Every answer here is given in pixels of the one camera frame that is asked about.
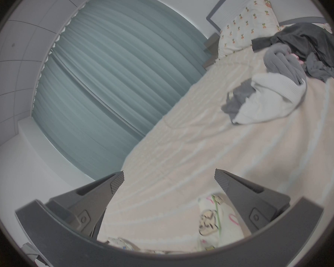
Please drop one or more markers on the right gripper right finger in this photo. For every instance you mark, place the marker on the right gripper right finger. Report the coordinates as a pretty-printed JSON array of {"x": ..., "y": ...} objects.
[{"x": 253, "y": 207}]

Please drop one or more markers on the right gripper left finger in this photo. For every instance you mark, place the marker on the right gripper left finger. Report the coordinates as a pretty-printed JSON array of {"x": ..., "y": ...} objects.
[{"x": 86, "y": 204}]

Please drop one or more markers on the white printed pyjama top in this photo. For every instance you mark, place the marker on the white printed pyjama top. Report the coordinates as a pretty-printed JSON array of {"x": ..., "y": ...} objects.
[{"x": 217, "y": 221}]

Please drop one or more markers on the bed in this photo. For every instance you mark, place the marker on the bed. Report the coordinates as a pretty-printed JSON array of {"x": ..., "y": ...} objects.
[{"x": 197, "y": 149}]

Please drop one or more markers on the blue-green curtain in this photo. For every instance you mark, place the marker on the blue-green curtain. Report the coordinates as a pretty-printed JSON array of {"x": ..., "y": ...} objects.
[
  {"x": 128, "y": 51},
  {"x": 86, "y": 121}
]

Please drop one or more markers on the white garment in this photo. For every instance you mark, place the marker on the white garment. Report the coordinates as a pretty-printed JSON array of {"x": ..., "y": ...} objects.
[{"x": 270, "y": 101}]

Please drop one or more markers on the grey labelled garment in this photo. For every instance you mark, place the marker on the grey labelled garment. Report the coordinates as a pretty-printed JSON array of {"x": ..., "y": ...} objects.
[{"x": 236, "y": 99}]

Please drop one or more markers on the grey knit garment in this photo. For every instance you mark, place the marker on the grey knit garment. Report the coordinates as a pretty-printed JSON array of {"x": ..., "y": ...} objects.
[{"x": 281, "y": 62}]

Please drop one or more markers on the dark grey garment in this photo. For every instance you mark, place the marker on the dark grey garment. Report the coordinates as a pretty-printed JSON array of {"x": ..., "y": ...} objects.
[{"x": 328, "y": 71}]

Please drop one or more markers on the pink garment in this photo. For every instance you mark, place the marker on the pink garment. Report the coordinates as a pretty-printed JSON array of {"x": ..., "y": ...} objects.
[{"x": 299, "y": 58}]

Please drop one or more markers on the grey and white bedside table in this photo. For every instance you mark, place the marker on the grey and white bedside table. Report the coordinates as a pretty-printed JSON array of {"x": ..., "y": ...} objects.
[{"x": 211, "y": 51}]

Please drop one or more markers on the white printed pillow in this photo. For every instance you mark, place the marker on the white printed pillow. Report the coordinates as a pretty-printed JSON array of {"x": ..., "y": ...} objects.
[{"x": 245, "y": 29}]

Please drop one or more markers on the black garment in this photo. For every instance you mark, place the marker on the black garment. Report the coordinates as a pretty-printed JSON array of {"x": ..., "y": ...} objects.
[{"x": 309, "y": 37}]

